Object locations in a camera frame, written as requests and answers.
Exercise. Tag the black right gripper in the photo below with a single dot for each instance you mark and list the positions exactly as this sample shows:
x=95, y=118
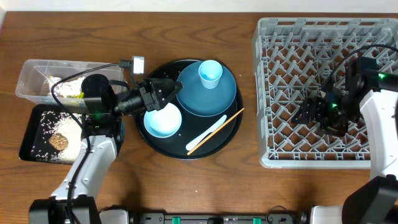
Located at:
x=311, y=109

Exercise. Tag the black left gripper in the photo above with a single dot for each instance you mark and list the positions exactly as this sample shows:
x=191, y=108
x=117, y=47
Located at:
x=152, y=95

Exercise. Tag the light blue bowl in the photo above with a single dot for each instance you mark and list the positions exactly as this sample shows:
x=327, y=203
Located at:
x=163, y=123

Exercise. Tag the light blue cup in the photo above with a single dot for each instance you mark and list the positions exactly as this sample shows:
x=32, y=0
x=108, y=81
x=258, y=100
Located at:
x=210, y=72

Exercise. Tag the brown cookie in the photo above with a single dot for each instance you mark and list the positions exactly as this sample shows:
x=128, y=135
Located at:
x=59, y=142

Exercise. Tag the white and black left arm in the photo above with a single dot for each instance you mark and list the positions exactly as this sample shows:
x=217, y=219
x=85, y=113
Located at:
x=102, y=135

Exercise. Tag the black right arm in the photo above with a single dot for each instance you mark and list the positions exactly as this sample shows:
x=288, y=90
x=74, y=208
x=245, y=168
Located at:
x=370, y=95

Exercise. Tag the grey dishwasher rack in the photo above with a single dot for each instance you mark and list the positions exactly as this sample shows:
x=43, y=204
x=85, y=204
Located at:
x=291, y=58

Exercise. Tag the dark blue plate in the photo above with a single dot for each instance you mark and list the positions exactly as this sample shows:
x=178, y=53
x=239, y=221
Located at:
x=200, y=101

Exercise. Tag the round black tray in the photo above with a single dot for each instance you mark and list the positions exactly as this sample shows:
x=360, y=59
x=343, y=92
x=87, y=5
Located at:
x=192, y=125

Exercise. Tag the wooden chopstick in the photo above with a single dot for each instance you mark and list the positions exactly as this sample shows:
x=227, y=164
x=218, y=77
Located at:
x=213, y=133

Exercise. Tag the light blue plastic knife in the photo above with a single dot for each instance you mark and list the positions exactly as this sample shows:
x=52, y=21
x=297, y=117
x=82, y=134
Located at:
x=200, y=137

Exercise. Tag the clear plastic bin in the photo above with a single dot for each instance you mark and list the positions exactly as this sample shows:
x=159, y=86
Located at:
x=38, y=76

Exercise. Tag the spilled white rice pile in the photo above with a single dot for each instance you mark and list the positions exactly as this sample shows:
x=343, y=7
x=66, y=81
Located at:
x=52, y=122

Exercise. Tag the black rectangular tray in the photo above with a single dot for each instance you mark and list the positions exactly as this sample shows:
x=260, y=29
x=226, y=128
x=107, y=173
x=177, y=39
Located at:
x=32, y=128

